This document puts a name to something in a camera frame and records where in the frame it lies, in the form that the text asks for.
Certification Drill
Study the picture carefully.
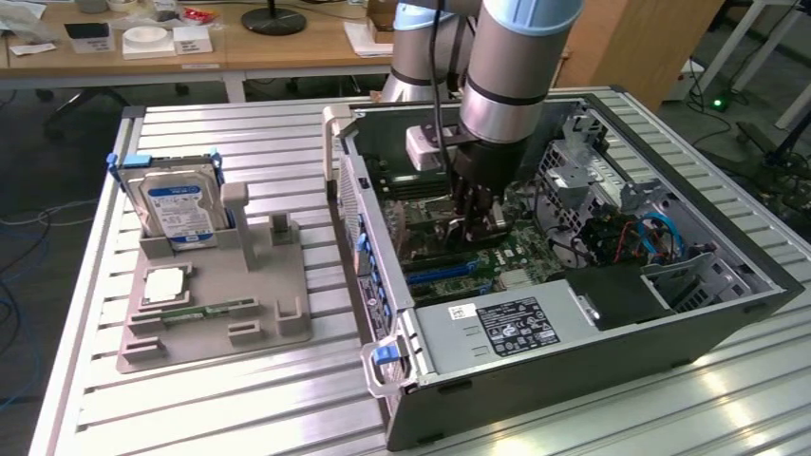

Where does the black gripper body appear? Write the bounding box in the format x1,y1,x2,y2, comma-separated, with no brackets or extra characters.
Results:
450,136,528,199

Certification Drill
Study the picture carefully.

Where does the black graphics card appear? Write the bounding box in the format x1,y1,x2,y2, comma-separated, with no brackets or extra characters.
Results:
392,199,509,260

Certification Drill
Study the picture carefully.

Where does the CPU socket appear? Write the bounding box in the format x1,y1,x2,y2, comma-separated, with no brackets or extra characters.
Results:
418,198,454,222

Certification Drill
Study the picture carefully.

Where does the green motherboard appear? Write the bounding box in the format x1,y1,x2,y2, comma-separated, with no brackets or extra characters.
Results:
369,159,570,306

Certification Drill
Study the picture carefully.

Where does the blue expansion slot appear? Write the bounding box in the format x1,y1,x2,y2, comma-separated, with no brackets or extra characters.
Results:
404,264,480,286

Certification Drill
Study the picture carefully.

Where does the metal disk bay cage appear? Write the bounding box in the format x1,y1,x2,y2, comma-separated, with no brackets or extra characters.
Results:
537,113,634,224

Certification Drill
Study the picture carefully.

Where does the grey power supply unit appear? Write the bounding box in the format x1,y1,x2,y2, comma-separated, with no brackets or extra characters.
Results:
404,279,600,374

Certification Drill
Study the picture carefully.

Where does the white paper stack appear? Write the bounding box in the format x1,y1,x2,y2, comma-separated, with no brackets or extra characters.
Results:
342,21,396,59

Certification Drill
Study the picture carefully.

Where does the wooden cabinet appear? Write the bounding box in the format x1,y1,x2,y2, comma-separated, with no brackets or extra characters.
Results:
548,0,726,111

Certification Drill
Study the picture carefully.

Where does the open cardboard box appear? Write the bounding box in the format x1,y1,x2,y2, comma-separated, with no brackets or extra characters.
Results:
366,0,400,32

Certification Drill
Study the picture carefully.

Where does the black open PC case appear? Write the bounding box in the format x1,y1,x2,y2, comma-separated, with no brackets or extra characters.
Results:
321,92,807,452

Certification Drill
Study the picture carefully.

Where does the grey parts rack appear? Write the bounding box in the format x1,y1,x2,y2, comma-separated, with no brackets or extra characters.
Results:
114,180,316,375

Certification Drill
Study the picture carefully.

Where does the hard disk with blue label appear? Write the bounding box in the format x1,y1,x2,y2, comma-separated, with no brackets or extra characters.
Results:
124,163,229,251

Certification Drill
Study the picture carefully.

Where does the black round lamp base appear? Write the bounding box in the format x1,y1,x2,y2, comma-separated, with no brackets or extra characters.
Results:
240,0,309,37

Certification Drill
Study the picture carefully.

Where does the black floor stand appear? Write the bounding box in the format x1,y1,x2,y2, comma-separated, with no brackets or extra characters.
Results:
733,97,811,168

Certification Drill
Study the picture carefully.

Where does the green RAM stick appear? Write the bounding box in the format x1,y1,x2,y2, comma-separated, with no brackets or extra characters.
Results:
161,303,245,327

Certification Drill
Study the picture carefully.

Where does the silver CPU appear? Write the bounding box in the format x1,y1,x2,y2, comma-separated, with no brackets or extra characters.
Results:
141,269,189,303

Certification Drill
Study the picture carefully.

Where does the blue disk caddy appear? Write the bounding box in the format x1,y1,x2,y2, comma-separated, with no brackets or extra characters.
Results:
105,149,228,238

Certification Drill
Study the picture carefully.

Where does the small white box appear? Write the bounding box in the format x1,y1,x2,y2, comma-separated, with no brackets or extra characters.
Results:
170,26,213,56

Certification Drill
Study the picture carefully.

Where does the white square bowl box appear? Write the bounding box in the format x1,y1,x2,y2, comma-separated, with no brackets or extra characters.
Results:
120,26,178,61

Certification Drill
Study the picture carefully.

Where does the wooden desk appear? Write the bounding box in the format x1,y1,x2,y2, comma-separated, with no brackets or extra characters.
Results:
0,0,570,104

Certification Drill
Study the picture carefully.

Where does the black office chair base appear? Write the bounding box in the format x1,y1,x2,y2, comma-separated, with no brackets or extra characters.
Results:
36,85,190,140

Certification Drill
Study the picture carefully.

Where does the white box with black top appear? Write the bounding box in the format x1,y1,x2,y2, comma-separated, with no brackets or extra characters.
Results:
62,22,117,54

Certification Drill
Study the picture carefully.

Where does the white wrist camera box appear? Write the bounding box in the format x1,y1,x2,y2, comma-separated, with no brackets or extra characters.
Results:
404,123,458,171

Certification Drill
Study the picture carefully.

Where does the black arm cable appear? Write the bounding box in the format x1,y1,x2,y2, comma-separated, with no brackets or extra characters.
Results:
426,0,452,165

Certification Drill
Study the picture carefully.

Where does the blue wire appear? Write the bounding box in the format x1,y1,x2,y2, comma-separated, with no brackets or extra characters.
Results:
636,216,686,260

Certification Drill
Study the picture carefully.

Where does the white table frame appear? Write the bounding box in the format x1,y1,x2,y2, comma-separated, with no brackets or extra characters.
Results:
693,0,811,130

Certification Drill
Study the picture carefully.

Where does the blue floor cable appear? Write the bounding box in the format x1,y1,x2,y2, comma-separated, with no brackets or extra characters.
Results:
0,227,53,410

